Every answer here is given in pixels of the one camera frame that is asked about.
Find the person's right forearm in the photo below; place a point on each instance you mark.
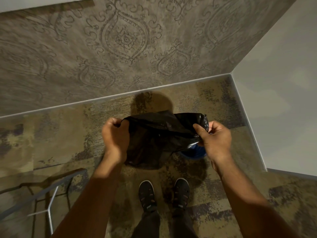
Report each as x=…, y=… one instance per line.
x=245, y=198

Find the person's black left shoe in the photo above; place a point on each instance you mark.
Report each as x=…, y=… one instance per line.
x=147, y=195

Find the person's black shoe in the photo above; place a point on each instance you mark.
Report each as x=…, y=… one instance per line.
x=181, y=193
x=147, y=195

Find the person's right hand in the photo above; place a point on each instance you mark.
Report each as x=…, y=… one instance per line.
x=218, y=143

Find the person's left hand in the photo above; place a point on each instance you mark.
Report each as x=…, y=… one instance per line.
x=114, y=140

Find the person's dark grey trousers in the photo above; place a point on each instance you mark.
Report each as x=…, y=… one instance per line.
x=161, y=224

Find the black plastic trash bag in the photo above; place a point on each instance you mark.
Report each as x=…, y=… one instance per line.
x=158, y=136

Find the person's left thumb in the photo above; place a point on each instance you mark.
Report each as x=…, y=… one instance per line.
x=126, y=126

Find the person's left forearm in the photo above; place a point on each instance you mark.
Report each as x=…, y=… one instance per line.
x=91, y=198

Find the person's black right shoe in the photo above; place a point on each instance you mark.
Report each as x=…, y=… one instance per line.
x=181, y=193

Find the grey metal frame stand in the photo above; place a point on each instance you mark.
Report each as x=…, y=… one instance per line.
x=42, y=193

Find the blue waste bin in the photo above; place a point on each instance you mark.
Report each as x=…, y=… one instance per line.
x=194, y=152

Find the person's right thumb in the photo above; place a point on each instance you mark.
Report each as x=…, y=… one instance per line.
x=201, y=133

